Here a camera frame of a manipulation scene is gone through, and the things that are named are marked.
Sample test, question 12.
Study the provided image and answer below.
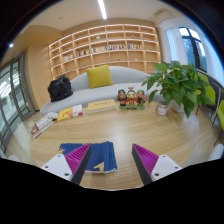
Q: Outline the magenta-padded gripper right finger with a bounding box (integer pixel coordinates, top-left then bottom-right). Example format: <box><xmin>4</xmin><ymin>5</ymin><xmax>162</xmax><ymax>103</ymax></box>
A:
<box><xmin>131</xmin><ymin>142</ymin><xmax>184</xmax><ymax>187</ymax></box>

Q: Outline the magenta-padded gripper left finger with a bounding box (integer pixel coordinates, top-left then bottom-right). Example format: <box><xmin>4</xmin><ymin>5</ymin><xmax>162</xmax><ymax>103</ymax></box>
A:
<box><xmin>39</xmin><ymin>143</ymin><xmax>93</xmax><ymax>186</ymax></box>

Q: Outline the blue cartoon-print towel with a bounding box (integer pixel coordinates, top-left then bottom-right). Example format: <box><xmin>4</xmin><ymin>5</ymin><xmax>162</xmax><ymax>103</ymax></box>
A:
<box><xmin>57</xmin><ymin>140</ymin><xmax>119</xmax><ymax>175</ymax></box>

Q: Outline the red and white book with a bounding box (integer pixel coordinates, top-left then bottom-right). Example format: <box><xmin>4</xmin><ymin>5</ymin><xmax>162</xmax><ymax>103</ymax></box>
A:
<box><xmin>30</xmin><ymin>114</ymin><xmax>55</xmax><ymax>139</ymax></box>

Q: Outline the small patterned pouch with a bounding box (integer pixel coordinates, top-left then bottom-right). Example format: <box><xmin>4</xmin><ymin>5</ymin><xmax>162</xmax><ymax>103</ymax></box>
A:
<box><xmin>46</xmin><ymin>111</ymin><xmax>60</xmax><ymax>120</ymax></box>

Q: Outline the yellow and white book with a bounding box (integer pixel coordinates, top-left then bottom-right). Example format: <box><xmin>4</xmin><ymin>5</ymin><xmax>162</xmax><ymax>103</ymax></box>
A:
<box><xmin>56</xmin><ymin>104</ymin><xmax>84</xmax><ymax>122</ymax></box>

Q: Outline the white chair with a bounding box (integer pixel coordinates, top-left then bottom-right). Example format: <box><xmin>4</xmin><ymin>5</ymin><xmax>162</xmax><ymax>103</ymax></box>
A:
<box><xmin>208</xmin><ymin>143</ymin><xmax>224</xmax><ymax>162</ymax></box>

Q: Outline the plain yellow book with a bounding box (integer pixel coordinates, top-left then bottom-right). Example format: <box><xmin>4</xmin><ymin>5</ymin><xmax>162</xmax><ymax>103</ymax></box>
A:
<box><xmin>86</xmin><ymin>98</ymin><xmax>118</xmax><ymax>115</ymax></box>

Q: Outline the colourful figurine set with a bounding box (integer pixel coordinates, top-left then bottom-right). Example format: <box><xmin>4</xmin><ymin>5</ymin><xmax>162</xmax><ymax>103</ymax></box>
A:
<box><xmin>115</xmin><ymin>87</ymin><xmax>148</xmax><ymax>111</ymax></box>

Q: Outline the grey curved sofa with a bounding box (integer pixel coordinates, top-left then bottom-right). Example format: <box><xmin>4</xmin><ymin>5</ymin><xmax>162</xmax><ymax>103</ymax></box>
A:
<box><xmin>39</xmin><ymin>65</ymin><xmax>168</xmax><ymax>117</ymax></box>

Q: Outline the black bag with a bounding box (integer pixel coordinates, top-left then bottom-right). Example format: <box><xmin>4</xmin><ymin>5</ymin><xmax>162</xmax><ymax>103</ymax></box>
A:
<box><xmin>47</xmin><ymin>73</ymin><xmax>74</xmax><ymax>103</ymax></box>

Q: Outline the glass door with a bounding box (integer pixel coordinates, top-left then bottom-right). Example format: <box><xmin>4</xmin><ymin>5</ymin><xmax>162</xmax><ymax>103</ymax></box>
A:
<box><xmin>0</xmin><ymin>51</ymin><xmax>36</xmax><ymax>154</ymax></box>

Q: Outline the potted green plant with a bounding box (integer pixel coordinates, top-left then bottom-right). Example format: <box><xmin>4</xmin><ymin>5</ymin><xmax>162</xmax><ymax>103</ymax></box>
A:
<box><xmin>141</xmin><ymin>60</ymin><xmax>213</xmax><ymax>119</ymax></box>

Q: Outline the green chair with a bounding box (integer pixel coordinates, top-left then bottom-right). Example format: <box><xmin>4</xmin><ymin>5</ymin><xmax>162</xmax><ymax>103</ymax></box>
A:
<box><xmin>196</xmin><ymin>71</ymin><xmax>218</xmax><ymax>116</ymax></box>

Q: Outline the yellow cushion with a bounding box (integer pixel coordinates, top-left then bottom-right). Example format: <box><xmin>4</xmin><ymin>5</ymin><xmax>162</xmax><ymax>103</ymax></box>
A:
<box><xmin>85</xmin><ymin>64</ymin><xmax>115</xmax><ymax>90</ymax></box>

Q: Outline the white curtain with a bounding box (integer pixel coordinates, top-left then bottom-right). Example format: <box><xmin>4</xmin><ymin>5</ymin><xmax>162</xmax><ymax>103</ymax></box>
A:
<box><xmin>165</xmin><ymin>18</ymin><xmax>224</xmax><ymax>88</ymax></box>

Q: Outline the white air conditioner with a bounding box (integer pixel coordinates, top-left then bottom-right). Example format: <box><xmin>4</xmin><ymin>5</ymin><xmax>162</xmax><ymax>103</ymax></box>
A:
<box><xmin>154</xmin><ymin>10</ymin><xmax>174</xmax><ymax>24</ymax></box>

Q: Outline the long ceiling light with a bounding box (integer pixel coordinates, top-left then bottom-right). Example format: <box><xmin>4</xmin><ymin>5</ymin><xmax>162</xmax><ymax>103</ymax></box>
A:
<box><xmin>97</xmin><ymin>0</ymin><xmax>108</xmax><ymax>20</ymax></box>

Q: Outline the wooden wall shelf unit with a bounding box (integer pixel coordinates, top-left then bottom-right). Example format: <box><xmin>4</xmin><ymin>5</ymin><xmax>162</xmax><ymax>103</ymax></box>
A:
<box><xmin>48</xmin><ymin>23</ymin><xmax>162</xmax><ymax>81</ymax></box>

